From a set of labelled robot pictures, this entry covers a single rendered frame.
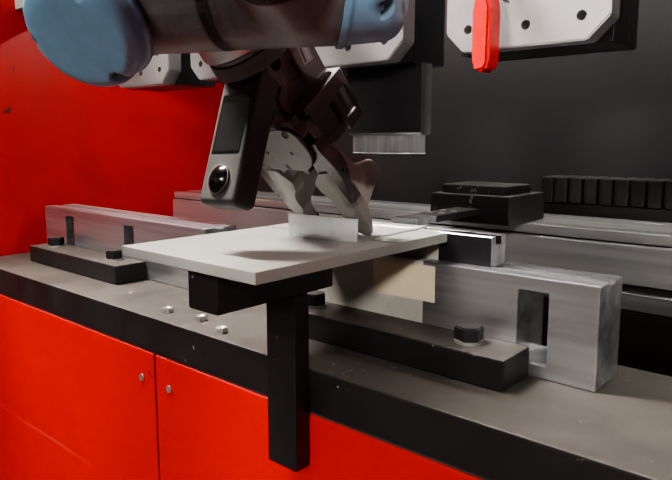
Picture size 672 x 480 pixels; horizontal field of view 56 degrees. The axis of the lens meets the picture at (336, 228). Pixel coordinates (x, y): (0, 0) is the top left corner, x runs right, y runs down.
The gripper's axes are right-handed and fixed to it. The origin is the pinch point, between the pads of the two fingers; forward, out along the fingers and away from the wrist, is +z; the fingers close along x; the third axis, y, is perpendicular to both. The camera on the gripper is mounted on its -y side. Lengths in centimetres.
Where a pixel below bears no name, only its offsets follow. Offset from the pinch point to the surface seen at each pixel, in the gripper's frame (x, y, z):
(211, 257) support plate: -0.5, -12.5, -9.7
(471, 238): -10.2, 6.2, 6.7
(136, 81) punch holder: 44.9, 15.8, -9.3
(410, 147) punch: -1.6, 13.1, 0.8
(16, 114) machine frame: 87, 13, -7
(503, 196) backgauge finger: -4.0, 22.5, 17.2
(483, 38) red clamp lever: -14.3, 13.0, -11.5
